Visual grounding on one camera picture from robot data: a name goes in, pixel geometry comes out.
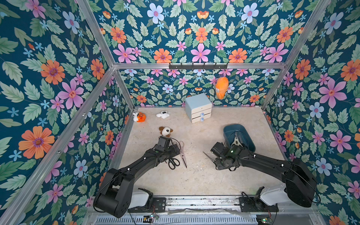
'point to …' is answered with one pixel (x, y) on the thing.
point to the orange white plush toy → (141, 117)
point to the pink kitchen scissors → (181, 144)
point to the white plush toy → (163, 114)
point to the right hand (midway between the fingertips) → (221, 164)
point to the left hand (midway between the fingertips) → (176, 150)
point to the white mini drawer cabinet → (197, 107)
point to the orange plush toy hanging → (221, 86)
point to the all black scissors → (173, 162)
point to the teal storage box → (233, 131)
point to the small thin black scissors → (210, 159)
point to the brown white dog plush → (165, 131)
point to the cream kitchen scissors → (236, 141)
